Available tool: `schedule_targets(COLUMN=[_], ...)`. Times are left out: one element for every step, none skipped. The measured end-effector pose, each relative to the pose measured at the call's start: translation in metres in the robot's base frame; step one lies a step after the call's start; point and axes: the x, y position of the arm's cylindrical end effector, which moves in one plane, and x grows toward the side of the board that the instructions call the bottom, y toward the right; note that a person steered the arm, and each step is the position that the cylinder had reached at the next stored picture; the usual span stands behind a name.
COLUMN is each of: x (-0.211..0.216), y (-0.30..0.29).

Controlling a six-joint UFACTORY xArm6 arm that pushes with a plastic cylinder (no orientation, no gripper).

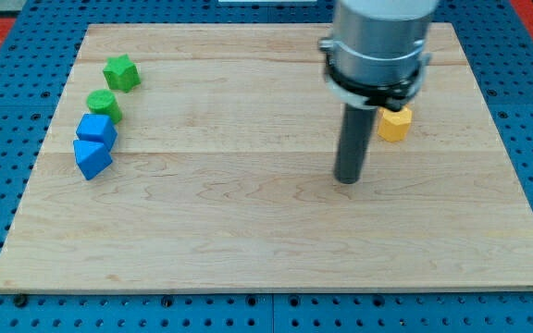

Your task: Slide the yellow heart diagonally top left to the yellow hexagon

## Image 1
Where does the green cylinder block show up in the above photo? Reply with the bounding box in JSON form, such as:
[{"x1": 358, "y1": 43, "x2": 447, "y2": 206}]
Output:
[{"x1": 86, "y1": 90, "x2": 122, "y2": 124}]

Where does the green star block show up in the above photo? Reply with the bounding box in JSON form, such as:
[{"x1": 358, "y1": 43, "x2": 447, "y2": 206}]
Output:
[{"x1": 103, "y1": 54, "x2": 141, "y2": 93}]

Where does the yellow hexagon block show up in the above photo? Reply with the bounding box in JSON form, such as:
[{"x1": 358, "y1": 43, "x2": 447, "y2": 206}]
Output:
[{"x1": 377, "y1": 106, "x2": 413, "y2": 142}]

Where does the blue cube block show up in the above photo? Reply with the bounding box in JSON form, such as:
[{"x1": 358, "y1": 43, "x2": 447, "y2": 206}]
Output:
[{"x1": 76, "y1": 114, "x2": 118, "y2": 151}]

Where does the light wooden board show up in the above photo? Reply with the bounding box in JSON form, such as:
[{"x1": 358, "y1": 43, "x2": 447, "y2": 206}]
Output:
[{"x1": 0, "y1": 23, "x2": 533, "y2": 294}]

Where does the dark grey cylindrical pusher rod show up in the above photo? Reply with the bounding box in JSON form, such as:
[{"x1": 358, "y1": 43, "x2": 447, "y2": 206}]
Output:
[{"x1": 333, "y1": 105, "x2": 377, "y2": 184}]

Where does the blue triangle block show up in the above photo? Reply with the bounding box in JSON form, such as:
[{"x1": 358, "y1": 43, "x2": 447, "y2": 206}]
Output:
[{"x1": 73, "y1": 140, "x2": 113, "y2": 180}]

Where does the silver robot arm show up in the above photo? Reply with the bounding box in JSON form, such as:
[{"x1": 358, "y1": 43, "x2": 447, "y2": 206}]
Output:
[{"x1": 318, "y1": 0, "x2": 439, "y2": 184}]

